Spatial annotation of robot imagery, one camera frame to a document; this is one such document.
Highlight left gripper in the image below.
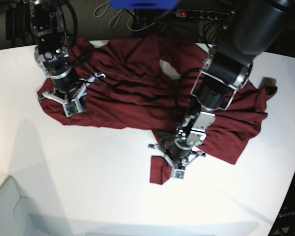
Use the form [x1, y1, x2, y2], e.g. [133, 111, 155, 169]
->
[148, 139, 206, 172]

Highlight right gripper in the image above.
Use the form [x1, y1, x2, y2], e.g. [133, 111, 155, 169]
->
[38, 70, 106, 108]

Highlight dark red t-shirt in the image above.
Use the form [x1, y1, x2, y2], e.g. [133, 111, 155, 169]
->
[36, 33, 278, 185]

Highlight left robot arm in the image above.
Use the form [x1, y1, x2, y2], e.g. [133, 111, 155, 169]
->
[150, 0, 295, 178]

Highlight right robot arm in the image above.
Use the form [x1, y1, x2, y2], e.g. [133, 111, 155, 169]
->
[29, 0, 105, 116]

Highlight blue box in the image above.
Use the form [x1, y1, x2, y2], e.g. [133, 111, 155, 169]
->
[110, 0, 178, 9]

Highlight black power strip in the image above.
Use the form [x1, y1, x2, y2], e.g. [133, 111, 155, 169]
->
[172, 9, 231, 21]

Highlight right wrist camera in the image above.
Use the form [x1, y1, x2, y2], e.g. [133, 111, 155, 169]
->
[62, 100, 85, 118]

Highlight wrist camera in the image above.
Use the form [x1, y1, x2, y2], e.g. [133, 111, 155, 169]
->
[171, 168, 185, 179]
[62, 100, 85, 118]

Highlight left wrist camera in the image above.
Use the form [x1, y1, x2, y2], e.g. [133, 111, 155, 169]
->
[171, 168, 185, 179]

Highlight grey cable loops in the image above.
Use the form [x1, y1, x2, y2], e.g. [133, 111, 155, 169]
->
[93, 0, 148, 31]

